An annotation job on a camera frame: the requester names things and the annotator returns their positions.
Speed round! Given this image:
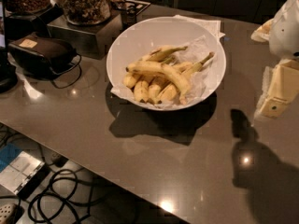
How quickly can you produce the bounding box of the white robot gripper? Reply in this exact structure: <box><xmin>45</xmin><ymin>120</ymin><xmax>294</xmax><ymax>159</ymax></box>
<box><xmin>251</xmin><ymin>0</ymin><xmax>299</xmax><ymax>119</ymax></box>

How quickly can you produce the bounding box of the long front yellow banana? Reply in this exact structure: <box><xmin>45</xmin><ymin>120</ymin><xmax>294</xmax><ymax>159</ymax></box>
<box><xmin>126</xmin><ymin>61</ymin><xmax>191</xmax><ymax>105</ymax></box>

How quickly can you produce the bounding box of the white paper bowl liner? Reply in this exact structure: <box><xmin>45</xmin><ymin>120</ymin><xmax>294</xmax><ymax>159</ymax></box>
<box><xmin>110</xmin><ymin>35</ymin><xmax>217</xmax><ymax>110</ymax></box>

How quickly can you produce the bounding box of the right banana with long stem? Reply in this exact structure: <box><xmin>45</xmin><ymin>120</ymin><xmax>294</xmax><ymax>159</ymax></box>
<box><xmin>155</xmin><ymin>52</ymin><xmax>214</xmax><ymax>104</ymax></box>

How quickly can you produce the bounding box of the top yellow banana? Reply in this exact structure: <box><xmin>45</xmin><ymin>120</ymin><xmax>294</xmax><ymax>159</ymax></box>
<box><xmin>141</xmin><ymin>46</ymin><xmax>187</xmax><ymax>62</ymax></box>

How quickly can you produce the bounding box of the short banana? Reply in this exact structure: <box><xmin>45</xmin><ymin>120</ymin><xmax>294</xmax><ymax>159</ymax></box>
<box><xmin>149</xmin><ymin>77</ymin><xmax>168</xmax><ymax>104</ymax></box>
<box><xmin>122</xmin><ymin>73</ymin><xmax>140</xmax><ymax>89</ymax></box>
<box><xmin>134</xmin><ymin>76</ymin><xmax>152</xmax><ymax>103</ymax></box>

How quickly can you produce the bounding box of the white round bowl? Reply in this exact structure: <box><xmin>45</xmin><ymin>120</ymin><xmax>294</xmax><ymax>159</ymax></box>
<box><xmin>107</xmin><ymin>16</ymin><xmax>226</xmax><ymax>111</ymax></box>

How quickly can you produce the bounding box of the left short banana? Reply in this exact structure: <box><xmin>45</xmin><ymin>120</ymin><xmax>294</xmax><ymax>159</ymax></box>
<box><xmin>122</xmin><ymin>73</ymin><xmax>140</xmax><ymax>89</ymax></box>

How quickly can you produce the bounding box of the folded white paper napkin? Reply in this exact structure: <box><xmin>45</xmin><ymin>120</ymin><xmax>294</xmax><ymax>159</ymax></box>
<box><xmin>175</xmin><ymin>15</ymin><xmax>225</xmax><ymax>38</ymax></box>

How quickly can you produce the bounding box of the dark metal stand box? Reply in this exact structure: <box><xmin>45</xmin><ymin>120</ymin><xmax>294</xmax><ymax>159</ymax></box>
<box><xmin>48</xmin><ymin>11</ymin><xmax>122</xmax><ymax>60</ymax></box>

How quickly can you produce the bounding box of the glass jar of granola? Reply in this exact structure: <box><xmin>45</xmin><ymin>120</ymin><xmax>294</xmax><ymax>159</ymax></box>
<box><xmin>58</xmin><ymin>0</ymin><xmax>111</xmax><ymax>25</ymax></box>

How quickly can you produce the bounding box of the black case with label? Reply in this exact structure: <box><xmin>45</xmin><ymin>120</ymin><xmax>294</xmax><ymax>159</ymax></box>
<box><xmin>8</xmin><ymin>33</ymin><xmax>81</xmax><ymax>80</ymax></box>

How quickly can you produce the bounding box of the silver box on floor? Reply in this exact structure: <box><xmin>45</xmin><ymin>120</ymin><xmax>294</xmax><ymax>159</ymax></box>
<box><xmin>0</xmin><ymin>151</ymin><xmax>45</xmax><ymax>195</ymax></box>

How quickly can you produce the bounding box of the beige perforated shoe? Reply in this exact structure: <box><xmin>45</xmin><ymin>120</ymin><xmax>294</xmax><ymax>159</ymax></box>
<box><xmin>0</xmin><ymin>203</ymin><xmax>17</xmax><ymax>224</ymax></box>

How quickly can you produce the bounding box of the black cable on floor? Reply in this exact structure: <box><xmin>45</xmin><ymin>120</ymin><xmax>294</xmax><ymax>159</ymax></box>
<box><xmin>27</xmin><ymin>168</ymin><xmax>104</xmax><ymax>224</ymax></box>

